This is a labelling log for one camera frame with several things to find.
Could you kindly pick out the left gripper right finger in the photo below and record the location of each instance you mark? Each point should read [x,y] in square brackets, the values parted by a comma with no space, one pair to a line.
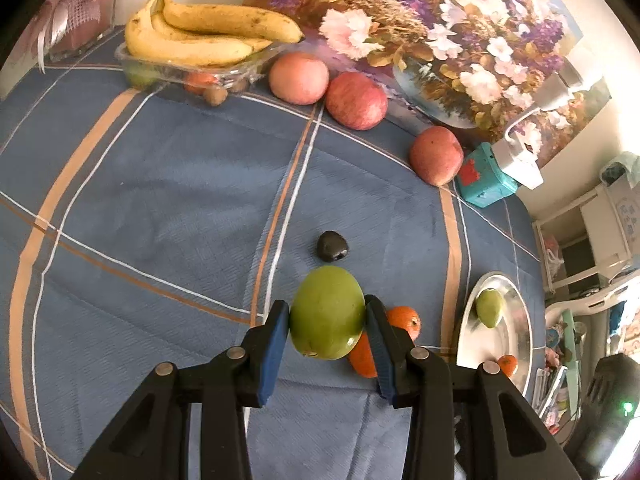
[474,420]

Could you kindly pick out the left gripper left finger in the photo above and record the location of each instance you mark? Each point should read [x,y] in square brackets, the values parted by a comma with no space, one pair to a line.
[149,436]

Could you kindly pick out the large front orange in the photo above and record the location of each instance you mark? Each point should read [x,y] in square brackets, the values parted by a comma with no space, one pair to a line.
[361,359]

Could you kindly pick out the round green apple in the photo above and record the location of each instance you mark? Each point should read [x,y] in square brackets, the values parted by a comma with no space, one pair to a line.
[327,314]

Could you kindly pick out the small fruits in container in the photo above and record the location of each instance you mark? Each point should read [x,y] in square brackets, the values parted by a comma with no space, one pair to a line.
[215,91]

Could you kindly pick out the small orange on tray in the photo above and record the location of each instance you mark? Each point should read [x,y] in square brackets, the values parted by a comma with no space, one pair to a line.
[508,364]

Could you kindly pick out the silver metal tray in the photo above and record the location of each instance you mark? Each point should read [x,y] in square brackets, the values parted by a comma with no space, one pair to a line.
[513,334]

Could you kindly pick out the green mango on tray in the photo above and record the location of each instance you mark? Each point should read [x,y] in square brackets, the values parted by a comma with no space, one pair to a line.
[490,305]

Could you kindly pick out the orange with stem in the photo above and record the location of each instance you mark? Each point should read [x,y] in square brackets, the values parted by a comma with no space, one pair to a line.
[406,318]

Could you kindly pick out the white shelf unit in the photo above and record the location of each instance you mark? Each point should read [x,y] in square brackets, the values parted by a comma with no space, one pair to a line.
[607,217]

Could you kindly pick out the blue plaid tablecloth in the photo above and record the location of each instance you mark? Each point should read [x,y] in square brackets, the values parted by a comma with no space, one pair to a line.
[138,228]

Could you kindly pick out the teal house-shaped box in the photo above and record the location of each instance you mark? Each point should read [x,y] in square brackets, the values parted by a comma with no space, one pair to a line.
[480,181]

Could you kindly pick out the lone dark plum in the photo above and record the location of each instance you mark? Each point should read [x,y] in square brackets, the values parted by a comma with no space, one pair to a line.
[331,246]

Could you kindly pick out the right red apple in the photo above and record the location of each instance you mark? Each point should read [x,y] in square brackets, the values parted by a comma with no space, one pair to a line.
[436,156]

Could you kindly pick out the red apple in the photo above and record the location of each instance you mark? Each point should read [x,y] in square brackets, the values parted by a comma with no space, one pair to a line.
[436,156]
[355,101]

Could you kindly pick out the white desk lamp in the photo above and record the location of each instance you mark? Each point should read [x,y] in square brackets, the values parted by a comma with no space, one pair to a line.
[511,154]

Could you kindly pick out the clear plastic fruit container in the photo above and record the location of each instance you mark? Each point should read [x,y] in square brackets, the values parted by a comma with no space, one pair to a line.
[255,66]

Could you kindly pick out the middle red apple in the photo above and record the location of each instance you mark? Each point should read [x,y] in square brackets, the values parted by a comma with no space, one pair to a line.
[355,101]

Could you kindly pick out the pale pink apple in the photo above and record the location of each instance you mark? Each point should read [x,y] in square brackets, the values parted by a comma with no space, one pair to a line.
[299,78]

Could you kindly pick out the floral painting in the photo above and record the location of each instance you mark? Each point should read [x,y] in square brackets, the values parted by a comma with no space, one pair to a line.
[471,65]

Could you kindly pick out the yellow banana bunch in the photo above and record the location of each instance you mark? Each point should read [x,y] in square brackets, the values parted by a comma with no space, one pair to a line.
[205,35]

